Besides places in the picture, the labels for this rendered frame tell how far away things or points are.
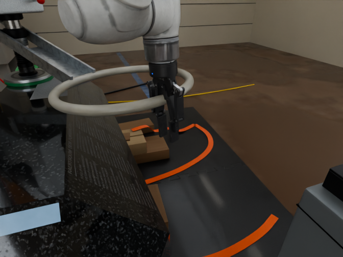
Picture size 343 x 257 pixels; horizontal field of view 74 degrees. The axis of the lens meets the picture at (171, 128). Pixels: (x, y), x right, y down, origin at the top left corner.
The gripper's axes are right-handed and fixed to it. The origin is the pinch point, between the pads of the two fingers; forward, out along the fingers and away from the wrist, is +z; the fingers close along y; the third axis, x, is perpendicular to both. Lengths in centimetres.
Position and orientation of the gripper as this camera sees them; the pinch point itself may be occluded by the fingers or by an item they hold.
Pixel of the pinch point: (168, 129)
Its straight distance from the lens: 69.4
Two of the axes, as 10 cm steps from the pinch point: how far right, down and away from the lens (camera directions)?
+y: -6.7, -3.1, 6.7
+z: 0.7, 8.8, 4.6
